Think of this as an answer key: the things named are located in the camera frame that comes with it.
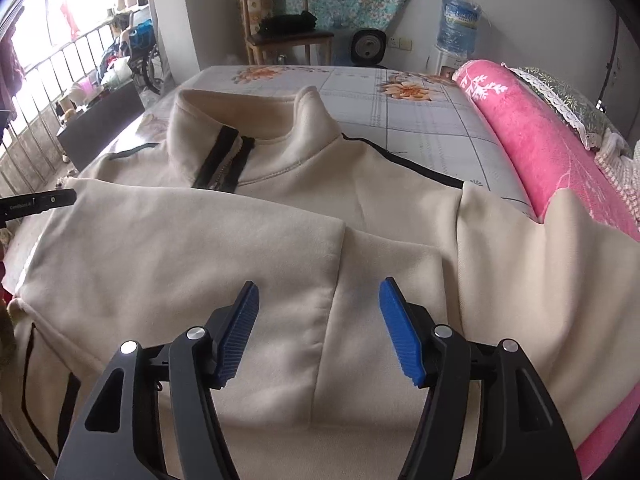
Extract white knit blanket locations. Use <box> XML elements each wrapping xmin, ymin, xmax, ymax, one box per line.
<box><xmin>595</xmin><ymin>130</ymin><xmax>640</xmax><ymax>196</ymax></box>

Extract mauve hanging garment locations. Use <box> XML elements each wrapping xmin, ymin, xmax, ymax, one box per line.
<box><xmin>0</xmin><ymin>35</ymin><xmax>26</xmax><ymax>111</ymax></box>

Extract red hanging garment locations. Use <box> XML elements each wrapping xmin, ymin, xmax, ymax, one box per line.
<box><xmin>60</xmin><ymin>0</ymin><xmax>83</xmax><ymax>36</ymax></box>

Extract wheelchair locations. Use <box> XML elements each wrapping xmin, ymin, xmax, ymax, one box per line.
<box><xmin>127</xmin><ymin>20</ymin><xmax>163</xmax><ymax>96</ymax></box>

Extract beige zip jacket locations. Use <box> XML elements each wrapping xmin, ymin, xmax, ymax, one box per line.
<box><xmin>10</xmin><ymin>85</ymin><xmax>640</xmax><ymax>480</ymax></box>

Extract wooden chair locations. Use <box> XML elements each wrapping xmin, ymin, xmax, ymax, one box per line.
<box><xmin>235</xmin><ymin>0</ymin><xmax>336</xmax><ymax>67</ymax></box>

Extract metal window railing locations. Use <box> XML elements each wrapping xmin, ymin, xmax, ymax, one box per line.
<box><xmin>0</xmin><ymin>10</ymin><xmax>136</xmax><ymax>196</ymax></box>

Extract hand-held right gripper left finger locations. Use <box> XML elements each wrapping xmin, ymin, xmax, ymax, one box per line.
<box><xmin>54</xmin><ymin>280</ymin><xmax>260</xmax><ymax>480</ymax></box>

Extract floral pillow with lace trim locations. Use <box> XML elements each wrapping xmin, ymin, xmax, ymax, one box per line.
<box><xmin>502</xmin><ymin>62</ymin><xmax>633</xmax><ymax>151</ymax></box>

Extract black cabinet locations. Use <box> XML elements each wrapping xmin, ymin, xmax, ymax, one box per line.
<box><xmin>56</xmin><ymin>81</ymin><xmax>146</xmax><ymax>171</ymax></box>

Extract black cable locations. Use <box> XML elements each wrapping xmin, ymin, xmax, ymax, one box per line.
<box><xmin>595</xmin><ymin>10</ymin><xmax>622</xmax><ymax>111</ymax></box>

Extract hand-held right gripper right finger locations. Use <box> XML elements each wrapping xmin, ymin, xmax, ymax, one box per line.
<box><xmin>378</xmin><ymin>276</ymin><xmax>583</xmax><ymax>480</ymax></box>

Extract pink floral blanket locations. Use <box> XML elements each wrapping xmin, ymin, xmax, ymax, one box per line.
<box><xmin>452</xmin><ymin>59</ymin><xmax>640</xmax><ymax>480</ymax></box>

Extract black bag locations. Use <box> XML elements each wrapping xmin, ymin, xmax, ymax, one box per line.
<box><xmin>257</xmin><ymin>10</ymin><xmax>318</xmax><ymax>38</ymax></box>

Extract pile of household clutter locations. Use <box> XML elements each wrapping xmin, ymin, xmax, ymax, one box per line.
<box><xmin>60</xmin><ymin>42</ymin><xmax>133</xmax><ymax>116</ymax></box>

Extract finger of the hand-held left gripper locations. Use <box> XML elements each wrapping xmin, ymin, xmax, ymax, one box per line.
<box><xmin>0</xmin><ymin>189</ymin><xmax>77</xmax><ymax>222</ymax></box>

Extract white water dispenser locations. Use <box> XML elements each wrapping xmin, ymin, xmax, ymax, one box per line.
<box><xmin>427</xmin><ymin>45</ymin><xmax>473</xmax><ymax>78</ymax></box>

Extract black round fan heater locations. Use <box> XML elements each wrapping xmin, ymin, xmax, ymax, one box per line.
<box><xmin>350</xmin><ymin>27</ymin><xmax>388</xmax><ymax>67</ymax></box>

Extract floral bed sheet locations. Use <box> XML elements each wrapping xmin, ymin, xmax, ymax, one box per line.
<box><xmin>0</xmin><ymin>64</ymin><xmax>541</xmax><ymax>301</ymax></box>

